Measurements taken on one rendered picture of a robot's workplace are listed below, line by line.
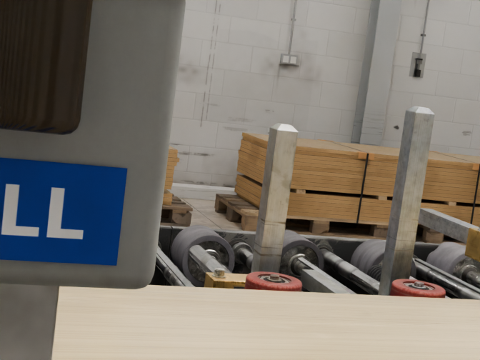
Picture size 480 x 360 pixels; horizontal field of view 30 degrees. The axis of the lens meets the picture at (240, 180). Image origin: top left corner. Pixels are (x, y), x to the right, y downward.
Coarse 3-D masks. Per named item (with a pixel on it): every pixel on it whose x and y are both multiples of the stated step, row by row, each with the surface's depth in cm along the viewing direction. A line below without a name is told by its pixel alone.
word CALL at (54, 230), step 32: (0, 160) 17; (32, 160) 17; (0, 192) 17; (32, 192) 17; (64, 192) 18; (96, 192) 18; (0, 224) 17; (32, 224) 18; (64, 224) 18; (96, 224) 18; (0, 256) 17; (32, 256) 18; (64, 256) 18; (96, 256) 18
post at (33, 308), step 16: (0, 288) 19; (16, 288) 19; (32, 288) 20; (48, 288) 20; (0, 304) 19; (16, 304) 19; (32, 304) 20; (48, 304) 20; (0, 320) 19; (16, 320) 20; (32, 320) 20; (48, 320) 20; (0, 336) 19; (16, 336) 20; (32, 336) 20; (48, 336) 20; (0, 352) 20; (16, 352) 20; (32, 352) 20; (48, 352) 20
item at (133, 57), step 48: (96, 0) 17; (144, 0) 18; (96, 48) 17; (144, 48) 18; (96, 96) 18; (144, 96) 18; (0, 144) 17; (48, 144) 17; (96, 144) 18; (144, 144) 18; (144, 192) 18; (144, 240) 18
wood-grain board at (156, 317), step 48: (96, 288) 112; (144, 288) 115; (192, 288) 118; (96, 336) 93; (144, 336) 95; (192, 336) 97; (240, 336) 100; (288, 336) 102; (336, 336) 104; (384, 336) 107; (432, 336) 109
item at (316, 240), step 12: (168, 228) 189; (180, 228) 190; (168, 240) 189; (228, 240) 193; (252, 240) 195; (312, 240) 199; (324, 240) 200; (336, 240) 201; (348, 240) 202; (360, 240) 203; (384, 240) 206; (168, 252) 190; (336, 252) 201; (348, 252) 202; (420, 252) 208; (240, 264) 195; (156, 276) 190; (336, 276) 202; (360, 288) 205
